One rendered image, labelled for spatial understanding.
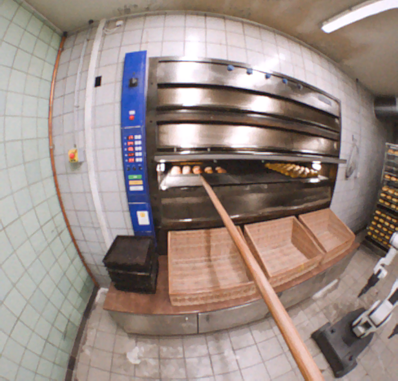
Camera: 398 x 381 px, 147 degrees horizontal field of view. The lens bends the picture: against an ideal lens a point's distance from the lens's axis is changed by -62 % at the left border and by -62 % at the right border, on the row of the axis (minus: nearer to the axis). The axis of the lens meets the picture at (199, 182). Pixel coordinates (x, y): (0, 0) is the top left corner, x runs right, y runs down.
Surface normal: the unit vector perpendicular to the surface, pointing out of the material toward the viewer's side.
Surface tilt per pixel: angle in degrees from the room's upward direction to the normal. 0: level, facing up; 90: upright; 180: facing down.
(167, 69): 90
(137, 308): 0
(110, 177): 90
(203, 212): 70
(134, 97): 90
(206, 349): 0
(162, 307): 0
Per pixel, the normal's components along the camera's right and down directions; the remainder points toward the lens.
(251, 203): 0.14, -0.07
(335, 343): 0.00, -0.96
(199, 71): 0.14, 0.31
